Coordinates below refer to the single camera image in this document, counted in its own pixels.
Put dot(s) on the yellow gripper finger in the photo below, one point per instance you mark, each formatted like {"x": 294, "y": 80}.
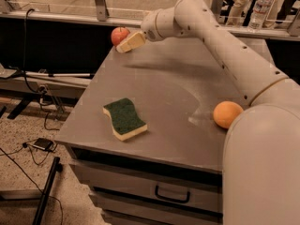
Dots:
{"x": 131, "y": 42}

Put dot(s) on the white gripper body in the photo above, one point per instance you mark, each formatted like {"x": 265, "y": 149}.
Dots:
{"x": 149, "y": 28}

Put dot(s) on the red apple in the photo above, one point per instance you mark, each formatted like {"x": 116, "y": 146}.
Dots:
{"x": 118, "y": 34}

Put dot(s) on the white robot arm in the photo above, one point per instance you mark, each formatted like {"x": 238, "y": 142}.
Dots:
{"x": 261, "y": 152}

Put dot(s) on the green and yellow sponge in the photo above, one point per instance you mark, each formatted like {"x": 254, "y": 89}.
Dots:
{"x": 125, "y": 121}

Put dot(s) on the grey drawer cabinet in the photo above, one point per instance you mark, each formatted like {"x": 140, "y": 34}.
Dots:
{"x": 142, "y": 136}

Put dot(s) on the orange fruit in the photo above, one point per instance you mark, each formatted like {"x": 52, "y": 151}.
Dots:
{"x": 225, "y": 113}

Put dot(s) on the clear plastic water bottle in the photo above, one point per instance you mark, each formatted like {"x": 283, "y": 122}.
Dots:
{"x": 258, "y": 15}

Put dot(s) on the black power adapter on floor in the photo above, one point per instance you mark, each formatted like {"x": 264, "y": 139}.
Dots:
{"x": 43, "y": 144}

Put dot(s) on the black floor stand bar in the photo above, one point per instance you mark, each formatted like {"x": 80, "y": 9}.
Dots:
{"x": 45, "y": 194}

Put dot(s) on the metal railing post left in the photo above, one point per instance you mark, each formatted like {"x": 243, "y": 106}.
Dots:
{"x": 101, "y": 8}

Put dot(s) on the black drawer handle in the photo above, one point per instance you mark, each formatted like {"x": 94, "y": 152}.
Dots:
{"x": 171, "y": 196}

